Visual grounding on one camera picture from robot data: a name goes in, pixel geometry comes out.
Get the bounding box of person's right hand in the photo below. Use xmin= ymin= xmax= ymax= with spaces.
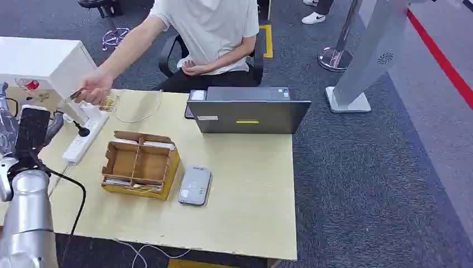
xmin=73 ymin=71 xmax=114 ymax=107

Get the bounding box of person's left hand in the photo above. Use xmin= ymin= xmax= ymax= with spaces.
xmin=181 ymin=60 xmax=209 ymax=77

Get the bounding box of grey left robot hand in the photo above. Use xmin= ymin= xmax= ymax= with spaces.
xmin=0 ymin=82 xmax=65 ymax=175

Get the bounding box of clear plastic bag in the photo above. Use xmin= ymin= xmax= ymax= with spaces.
xmin=98 ymin=92 xmax=121 ymax=113

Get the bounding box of white power adapter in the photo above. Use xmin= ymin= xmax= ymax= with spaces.
xmin=79 ymin=102 xmax=103 ymax=121

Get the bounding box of black power plug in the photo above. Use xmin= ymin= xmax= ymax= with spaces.
xmin=71 ymin=119 xmax=91 ymax=138

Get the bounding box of person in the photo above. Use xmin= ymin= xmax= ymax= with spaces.
xmin=73 ymin=0 xmax=266 ymax=107

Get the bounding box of clear bag with red item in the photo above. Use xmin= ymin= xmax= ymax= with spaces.
xmin=15 ymin=77 xmax=41 ymax=94

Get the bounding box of white power strip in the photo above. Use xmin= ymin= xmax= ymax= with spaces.
xmin=61 ymin=111 xmax=110 ymax=166

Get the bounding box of white cabinet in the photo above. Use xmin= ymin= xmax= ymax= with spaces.
xmin=0 ymin=36 xmax=98 ymax=125

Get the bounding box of black office chair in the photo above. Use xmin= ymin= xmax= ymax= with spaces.
xmin=158 ymin=27 xmax=266 ymax=89

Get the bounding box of grey laptop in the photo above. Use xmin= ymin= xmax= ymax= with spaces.
xmin=186 ymin=86 xmax=312 ymax=135

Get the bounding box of black chair with chrome base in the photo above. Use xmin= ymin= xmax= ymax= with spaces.
xmin=76 ymin=0 xmax=131 ymax=51

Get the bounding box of yellow floor tape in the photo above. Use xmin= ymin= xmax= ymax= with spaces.
xmin=258 ymin=23 xmax=274 ymax=59

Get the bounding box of white card stack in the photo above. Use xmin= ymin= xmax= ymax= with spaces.
xmin=112 ymin=138 xmax=176 ymax=151

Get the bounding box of wooden card box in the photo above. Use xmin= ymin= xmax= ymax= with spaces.
xmin=100 ymin=130 xmax=181 ymax=202

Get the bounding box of printed card stack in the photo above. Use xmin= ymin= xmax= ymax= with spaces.
xmin=104 ymin=176 xmax=164 ymax=194

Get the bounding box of grey card reader device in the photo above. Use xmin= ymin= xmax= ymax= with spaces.
xmin=177 ymin=165 xmax=213 ymax=207

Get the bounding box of bystander's leg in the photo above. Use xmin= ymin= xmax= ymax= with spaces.
xmin=315 ymin=0 xmax=336 ymax=16

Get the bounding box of white kiosk stand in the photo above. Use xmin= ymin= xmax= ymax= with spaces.
xmin=325 ymin=0 xmax=412 ymax=114

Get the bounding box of red floor tape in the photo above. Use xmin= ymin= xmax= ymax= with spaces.
xmin=406 ymin=8 xmax=473 ymax=111

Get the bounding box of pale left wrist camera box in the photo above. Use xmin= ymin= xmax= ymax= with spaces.
xmin=0 ymin=156 xmax=18 ymax=203

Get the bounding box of clear thin cable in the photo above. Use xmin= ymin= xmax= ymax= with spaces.
xmin=113 ymin=89 xmax=164 ymax=125

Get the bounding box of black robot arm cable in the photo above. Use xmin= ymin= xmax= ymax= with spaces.
xmin=29 ymin=150 xmax=88 ymax=268

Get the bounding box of chrome stanchion post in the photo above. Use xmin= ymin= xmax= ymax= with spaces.
xmin=317 ymin=0 xmax=365 ymax=73

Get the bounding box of white cable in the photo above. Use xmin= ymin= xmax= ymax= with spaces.
xmin=113 ymin=240 xmax=192 ymax=268

